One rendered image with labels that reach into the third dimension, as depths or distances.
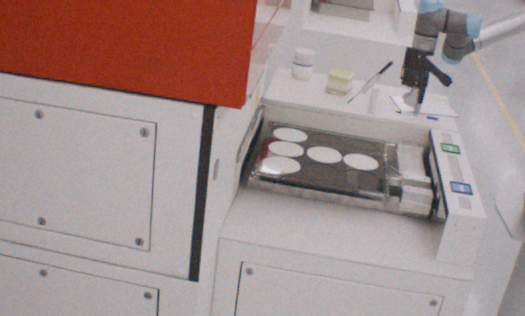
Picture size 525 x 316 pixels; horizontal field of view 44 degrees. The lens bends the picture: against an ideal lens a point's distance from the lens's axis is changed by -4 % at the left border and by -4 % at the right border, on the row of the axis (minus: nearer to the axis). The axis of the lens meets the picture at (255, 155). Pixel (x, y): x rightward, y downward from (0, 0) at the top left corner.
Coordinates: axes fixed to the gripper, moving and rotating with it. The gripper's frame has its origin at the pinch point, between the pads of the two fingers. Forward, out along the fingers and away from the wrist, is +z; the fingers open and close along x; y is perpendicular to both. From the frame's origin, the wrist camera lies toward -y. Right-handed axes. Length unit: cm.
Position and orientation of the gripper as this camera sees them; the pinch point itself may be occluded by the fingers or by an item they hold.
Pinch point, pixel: (417, 111)
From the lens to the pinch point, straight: 214.6
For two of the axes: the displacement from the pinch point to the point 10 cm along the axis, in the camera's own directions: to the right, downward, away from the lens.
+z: -1.2, 9.2, 3.7
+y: -9.8, -1.6, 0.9
